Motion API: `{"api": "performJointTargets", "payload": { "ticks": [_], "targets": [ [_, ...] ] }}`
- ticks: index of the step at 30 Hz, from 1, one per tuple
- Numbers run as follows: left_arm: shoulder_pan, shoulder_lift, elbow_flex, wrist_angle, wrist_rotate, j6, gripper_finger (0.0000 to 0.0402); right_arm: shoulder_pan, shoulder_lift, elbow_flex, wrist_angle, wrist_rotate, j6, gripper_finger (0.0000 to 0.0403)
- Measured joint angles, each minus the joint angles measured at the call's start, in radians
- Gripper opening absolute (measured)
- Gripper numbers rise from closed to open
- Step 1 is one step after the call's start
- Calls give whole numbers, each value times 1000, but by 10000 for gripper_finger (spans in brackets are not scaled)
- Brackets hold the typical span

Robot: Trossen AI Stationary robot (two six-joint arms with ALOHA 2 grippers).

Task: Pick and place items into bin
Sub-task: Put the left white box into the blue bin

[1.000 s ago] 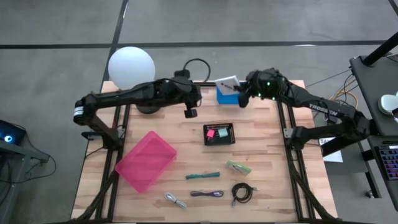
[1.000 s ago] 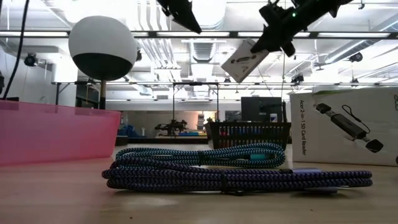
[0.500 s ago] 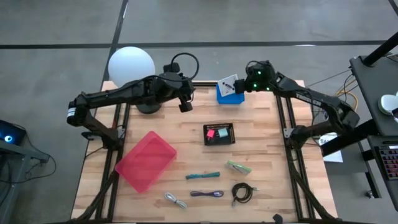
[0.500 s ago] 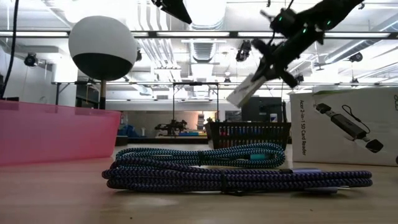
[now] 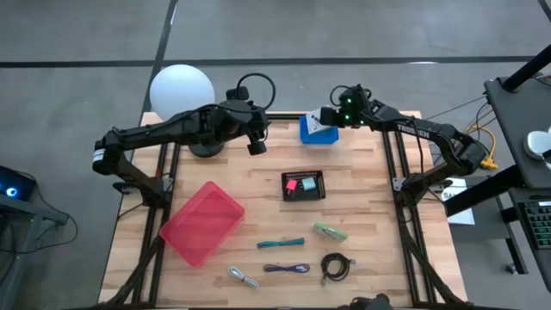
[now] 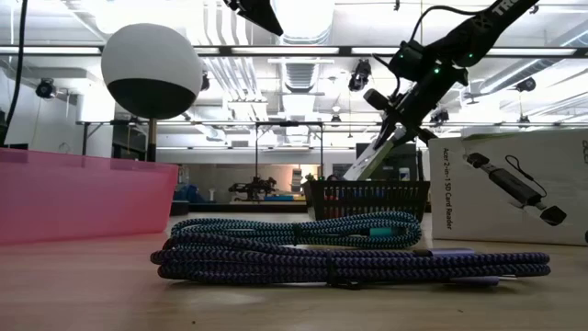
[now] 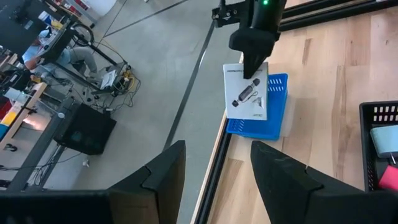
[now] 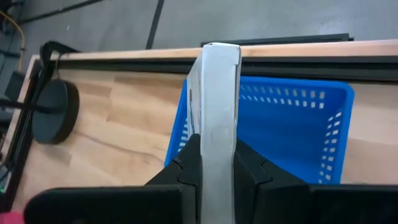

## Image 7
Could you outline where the pink foam block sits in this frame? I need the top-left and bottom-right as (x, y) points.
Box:
(378, 164), (398, 192)

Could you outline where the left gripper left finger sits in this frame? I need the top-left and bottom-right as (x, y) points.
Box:
(108, 139), (187, 224)

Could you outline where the blue plastic basket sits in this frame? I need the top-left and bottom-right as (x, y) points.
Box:
(226, 73), (289, 141)

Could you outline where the grey table leg frame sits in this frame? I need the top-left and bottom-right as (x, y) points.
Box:
(6, 96), (77, 192)

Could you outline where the black floor box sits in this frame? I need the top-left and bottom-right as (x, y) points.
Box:
(53, 102), (118, 156)

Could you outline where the light teal foam block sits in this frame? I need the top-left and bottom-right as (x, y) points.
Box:
(369, 124), (398, 159)

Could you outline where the white floor power box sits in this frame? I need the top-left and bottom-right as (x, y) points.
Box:
(99, 70), (118, 91)

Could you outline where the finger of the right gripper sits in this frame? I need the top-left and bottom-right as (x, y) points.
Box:
(243, 52), (269, 80)

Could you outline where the yellow cable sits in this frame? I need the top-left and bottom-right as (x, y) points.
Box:
(121, 70), (138, 94)

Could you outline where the person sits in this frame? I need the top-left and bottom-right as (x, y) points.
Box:
(21, 29), (99, 83)

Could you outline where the black desk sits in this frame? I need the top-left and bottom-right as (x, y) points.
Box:
(0, 0), (75, 63)

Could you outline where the white card reader box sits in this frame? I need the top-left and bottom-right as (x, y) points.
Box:
(222, 62), (269, 121)

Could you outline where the black aluminium rig frame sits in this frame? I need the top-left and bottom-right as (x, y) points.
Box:
(189, 0), (398, 224)

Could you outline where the wooden desk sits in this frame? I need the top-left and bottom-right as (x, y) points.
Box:
(0, 82), (48, 150)

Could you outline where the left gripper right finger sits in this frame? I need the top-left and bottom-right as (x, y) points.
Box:
(250, 140), (368, 224)

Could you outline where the black mesh plastic basket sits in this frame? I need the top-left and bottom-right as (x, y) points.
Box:
(359, 100), (398, 192)

